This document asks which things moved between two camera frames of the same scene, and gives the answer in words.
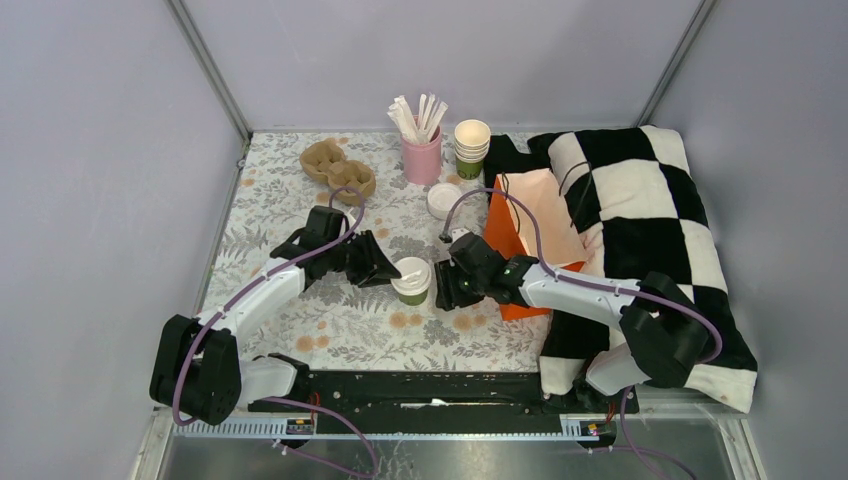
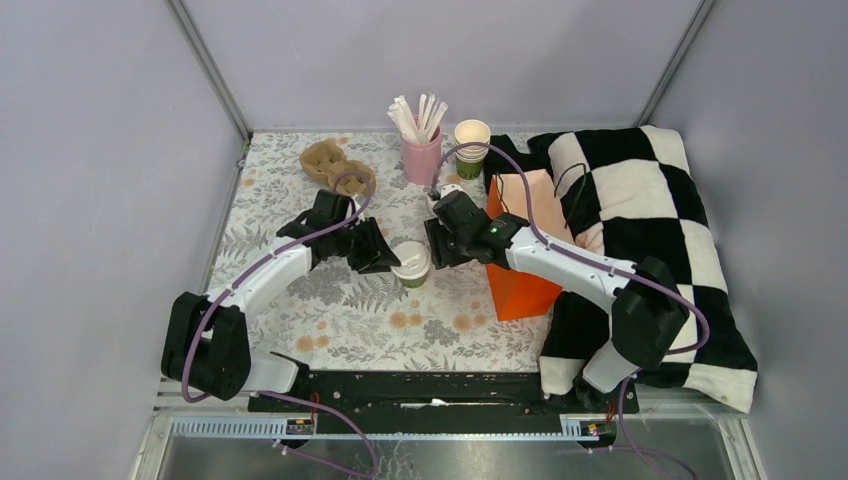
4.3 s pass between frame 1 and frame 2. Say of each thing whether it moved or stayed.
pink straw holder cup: stayed
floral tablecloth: stayed
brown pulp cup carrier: stayed
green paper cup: moved
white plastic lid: moved
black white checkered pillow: stayed
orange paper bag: stayed
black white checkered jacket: stayed
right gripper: moved
